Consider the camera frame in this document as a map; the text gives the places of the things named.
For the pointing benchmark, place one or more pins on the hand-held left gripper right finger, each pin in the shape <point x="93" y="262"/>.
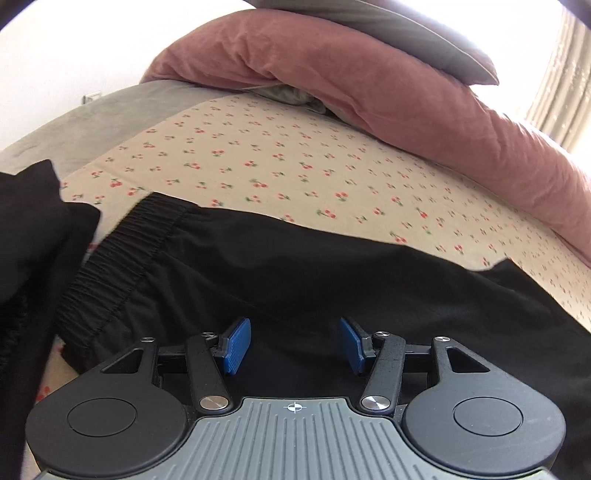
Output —
<point x="352" y="345"/>

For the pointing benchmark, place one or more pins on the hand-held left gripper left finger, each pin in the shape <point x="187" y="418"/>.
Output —
<point x="237" y="344"/>

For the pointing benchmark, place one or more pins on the black pants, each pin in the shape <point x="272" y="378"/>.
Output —
<point x="286" y="281"/>

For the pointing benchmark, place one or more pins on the cherry print bed sheet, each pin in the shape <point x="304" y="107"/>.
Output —
<point x="300" y="157"/>

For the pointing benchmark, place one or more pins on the dark cloth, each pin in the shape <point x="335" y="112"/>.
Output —
<point x="32" y="240"/>

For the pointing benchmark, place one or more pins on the crumpled grey cloth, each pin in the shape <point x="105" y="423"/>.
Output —
<point x="288" y="96"/>

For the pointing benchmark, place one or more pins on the pink duvet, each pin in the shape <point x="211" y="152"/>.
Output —
<point x="369" y="83"/>

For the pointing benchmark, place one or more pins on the grey bed cover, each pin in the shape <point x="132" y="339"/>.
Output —
<point x="92" y="124"/>

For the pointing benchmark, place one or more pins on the grey pillow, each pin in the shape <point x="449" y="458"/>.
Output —
<point x="392" y="27"/>

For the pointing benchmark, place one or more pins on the beige curtain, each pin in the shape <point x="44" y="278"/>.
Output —
<point x="565" y="78"/>

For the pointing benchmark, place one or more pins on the white wall socket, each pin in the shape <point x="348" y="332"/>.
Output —
<point x="92" y="97"/>

